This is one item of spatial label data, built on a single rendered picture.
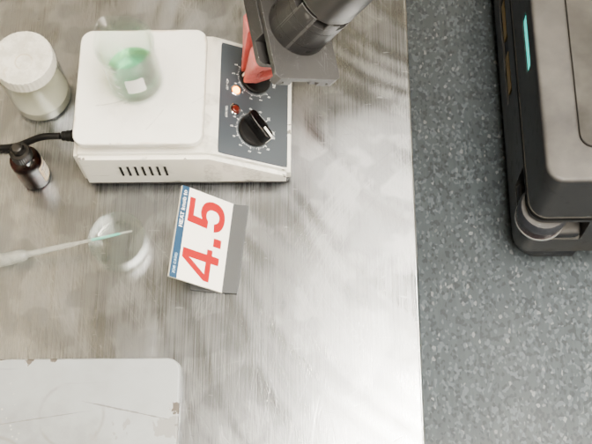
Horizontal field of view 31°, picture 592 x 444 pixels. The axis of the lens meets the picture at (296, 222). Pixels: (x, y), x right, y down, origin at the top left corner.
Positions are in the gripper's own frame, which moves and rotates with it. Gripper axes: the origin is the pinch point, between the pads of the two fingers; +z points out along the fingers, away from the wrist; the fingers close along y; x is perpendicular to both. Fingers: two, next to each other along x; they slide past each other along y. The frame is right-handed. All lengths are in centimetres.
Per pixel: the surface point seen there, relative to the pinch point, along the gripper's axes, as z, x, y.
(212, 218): 6.1, -3.9, 12.5
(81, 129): 5.7, -15.6, 3.5
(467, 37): 54, 79, -36
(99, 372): 11.8, -15.2, 24.8
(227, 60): 1.4, -1.6, -1.9
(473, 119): 54, 76, -20
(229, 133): 1.4, -3.0, 5.7
